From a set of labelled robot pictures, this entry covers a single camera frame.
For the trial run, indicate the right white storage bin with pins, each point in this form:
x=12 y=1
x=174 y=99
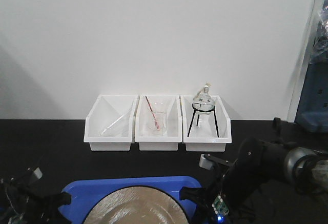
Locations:
x=205 y=133

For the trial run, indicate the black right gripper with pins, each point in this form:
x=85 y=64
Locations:
x=235 y=184

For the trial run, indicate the black wire tripod stand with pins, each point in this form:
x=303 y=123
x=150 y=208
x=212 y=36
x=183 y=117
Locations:
x=203 y=112

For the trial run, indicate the blue plastic tray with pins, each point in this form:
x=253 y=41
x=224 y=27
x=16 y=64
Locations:
x=85 y=194

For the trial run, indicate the left white storage bin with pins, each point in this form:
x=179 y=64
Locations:
x=105 y=110

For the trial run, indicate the glass alcohol lamp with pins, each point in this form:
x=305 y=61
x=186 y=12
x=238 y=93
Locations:
x=202 y=99

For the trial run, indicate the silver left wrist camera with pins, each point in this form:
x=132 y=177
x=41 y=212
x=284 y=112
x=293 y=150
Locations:
x=35 y=174

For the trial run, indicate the white storage bin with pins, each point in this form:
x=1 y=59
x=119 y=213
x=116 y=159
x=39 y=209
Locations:
x=169 y=104
x=105 y=110
x=205 y=133

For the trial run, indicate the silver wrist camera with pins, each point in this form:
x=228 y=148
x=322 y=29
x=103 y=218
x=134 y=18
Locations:
x=35 y=174
x=205 y=162

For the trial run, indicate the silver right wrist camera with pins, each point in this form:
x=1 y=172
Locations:
x=205 y=162

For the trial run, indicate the middle white storage bin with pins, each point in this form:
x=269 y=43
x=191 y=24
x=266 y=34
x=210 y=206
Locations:
x=169 y=104

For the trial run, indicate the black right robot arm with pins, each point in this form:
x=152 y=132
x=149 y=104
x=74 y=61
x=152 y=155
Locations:
x=304 y=169

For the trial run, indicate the beige plate black rim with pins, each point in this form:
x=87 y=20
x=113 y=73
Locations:
x=137 y=204

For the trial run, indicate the green right circuit board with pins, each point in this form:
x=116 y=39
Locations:
x=220 y=207

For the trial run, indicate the blue lab equipment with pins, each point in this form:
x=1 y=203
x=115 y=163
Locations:
x=312 y=108

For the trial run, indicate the red glass stirring rod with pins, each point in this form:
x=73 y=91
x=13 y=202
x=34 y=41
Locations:
x=153 y=114

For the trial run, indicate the glass beaker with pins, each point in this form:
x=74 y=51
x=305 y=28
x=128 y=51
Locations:
x=161 y=117

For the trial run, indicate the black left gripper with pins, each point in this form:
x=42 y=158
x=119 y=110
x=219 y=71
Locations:
x=21 y=205

